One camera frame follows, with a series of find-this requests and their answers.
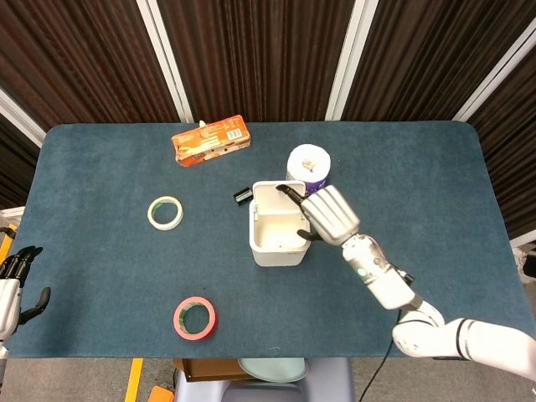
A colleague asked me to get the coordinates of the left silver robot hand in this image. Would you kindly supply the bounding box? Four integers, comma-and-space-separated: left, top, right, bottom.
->
0, 245, 52, 343

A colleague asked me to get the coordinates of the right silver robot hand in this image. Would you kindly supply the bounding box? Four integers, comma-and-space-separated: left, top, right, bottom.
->
276, 183, 362, 246

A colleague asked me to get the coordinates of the yellow bar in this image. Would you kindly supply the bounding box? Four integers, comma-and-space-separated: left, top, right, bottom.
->
0, 225, 18, 264

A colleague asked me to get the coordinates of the toilet paper roll purple wrap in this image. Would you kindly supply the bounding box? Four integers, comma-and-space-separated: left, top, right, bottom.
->
286, 143, 332, 197

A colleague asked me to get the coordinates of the white square plastic container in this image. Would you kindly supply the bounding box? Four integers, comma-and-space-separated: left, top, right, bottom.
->
249, 180, 312, 268

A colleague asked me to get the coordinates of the blue felt table mat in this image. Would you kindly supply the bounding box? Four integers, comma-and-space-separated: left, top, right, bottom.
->
7, 121, 527, 359

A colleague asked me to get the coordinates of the brown ribbed partition panel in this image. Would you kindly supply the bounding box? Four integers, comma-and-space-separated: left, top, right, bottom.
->
0, 112, 41, 210
343, 0, 536, 122
0, 0, 181, 131
157, 0, 357, 123
464, 54, 536, 238

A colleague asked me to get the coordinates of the orange cardboard box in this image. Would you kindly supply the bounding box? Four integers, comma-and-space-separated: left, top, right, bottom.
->
171, 114, 252, 168

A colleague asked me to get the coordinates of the yellow floor tape strip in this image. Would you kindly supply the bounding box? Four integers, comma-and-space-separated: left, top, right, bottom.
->
124, 358, 144, 402

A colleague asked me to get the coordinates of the grey plastic stool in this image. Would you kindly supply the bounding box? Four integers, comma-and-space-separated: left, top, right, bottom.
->
173, 358, 356, 402

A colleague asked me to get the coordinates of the pale green plate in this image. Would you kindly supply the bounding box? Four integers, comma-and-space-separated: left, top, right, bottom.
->
237, 357, 310, 384

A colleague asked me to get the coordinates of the cream masking tape roll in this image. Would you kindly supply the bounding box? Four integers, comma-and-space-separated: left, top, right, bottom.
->
147, 195, 184, 230

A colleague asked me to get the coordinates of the small orange object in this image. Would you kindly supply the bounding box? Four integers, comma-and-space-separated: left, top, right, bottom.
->
147, 384, 175, 402

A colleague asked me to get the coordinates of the brown cardboard box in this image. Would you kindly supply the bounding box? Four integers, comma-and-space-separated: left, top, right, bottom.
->
173, 358, 256, 383

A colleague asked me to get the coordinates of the black cable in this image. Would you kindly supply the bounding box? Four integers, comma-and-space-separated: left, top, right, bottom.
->
359, 309, 405, 402

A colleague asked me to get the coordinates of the red duct tape roll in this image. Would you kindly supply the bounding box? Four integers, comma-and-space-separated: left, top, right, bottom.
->
173, 296, 219, 341

